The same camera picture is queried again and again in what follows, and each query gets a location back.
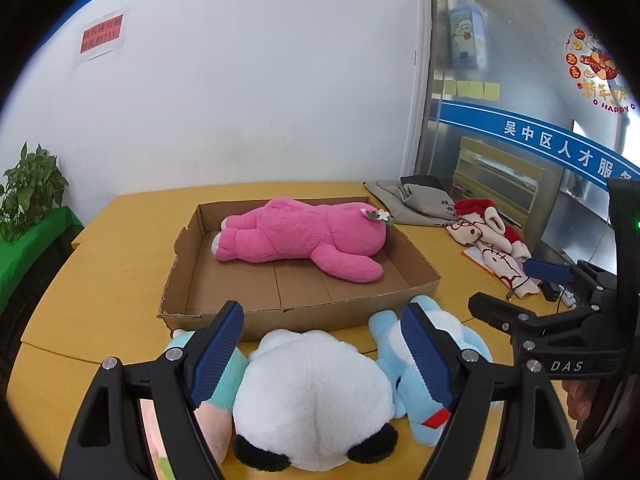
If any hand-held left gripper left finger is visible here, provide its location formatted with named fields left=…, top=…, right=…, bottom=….
left=59, top=300, right=246, bottom=480

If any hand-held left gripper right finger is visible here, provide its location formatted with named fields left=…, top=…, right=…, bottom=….
left=400, top=302, right=586, bottom=480

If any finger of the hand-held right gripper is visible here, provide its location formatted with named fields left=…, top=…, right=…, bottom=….
left=524, top=259, right=618, bottom=311
left=468, top=292, right=591, bottom=348

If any teal and pink plush toy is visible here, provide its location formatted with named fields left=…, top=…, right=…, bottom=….
left=137, top=329, right=249, bottom=468

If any light blue plush toy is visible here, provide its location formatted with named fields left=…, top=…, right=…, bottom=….
left=369, top=296, right=493, bottom=447

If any panda plush toy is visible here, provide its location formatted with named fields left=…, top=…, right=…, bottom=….
left=232, top=329, right=401, bottom=471

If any shallow cardboard box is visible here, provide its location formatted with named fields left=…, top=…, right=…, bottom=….
left=156, top=195, right=442, bottom=333

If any person's right hand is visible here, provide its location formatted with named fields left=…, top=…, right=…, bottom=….
left=561, top=379, right=596, bottom=421

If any black charger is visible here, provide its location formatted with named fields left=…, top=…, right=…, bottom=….
left=540, top=280, right=576, bottom=306

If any red and white printed cloth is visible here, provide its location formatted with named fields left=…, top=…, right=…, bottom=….
left=445, top=198, right=543, bottom=301

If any beige slatted furniture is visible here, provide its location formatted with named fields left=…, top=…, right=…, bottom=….
left=452, top=137, right=558, bottom=216

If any grey cloth bag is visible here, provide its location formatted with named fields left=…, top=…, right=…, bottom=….
left=363, top=176, right=468, bottom=227

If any pink plush bear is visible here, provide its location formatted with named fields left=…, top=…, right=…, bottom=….
left=212, top=197, right=393, bottom=283

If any blue window banner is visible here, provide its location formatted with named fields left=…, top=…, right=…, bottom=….
left=437, top=99, right=640, bottom=183

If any dark grey cloth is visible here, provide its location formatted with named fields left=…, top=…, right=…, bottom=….
left=400, top=174, right=453, bottom=192

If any pale yellow sticky note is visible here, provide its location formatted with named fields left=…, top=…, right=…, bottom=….
left=441, top=79, right=483, bottom=97

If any green cloth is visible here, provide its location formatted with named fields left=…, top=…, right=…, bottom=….
left=0, top=205, right=85, bottom=301

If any red festive window decal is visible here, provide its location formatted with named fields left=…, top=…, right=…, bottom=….
left=565, top=22, right=640, bottom=111

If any blue carton poster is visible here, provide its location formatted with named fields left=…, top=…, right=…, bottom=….
left=447, top=0, right=488, bottom=68

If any green potted plant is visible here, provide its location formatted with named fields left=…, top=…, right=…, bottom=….
left=0, top=141, right=70, bottom=243

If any red paper notice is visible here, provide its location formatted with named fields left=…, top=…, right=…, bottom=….
left=78, top=12, right=125, bottom=63

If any black cable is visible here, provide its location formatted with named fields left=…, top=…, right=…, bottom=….
left=505, top=280, right=538, bottom=303

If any metal door frame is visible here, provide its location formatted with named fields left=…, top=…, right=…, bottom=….
left=412, top=0, right=451, bottom=176

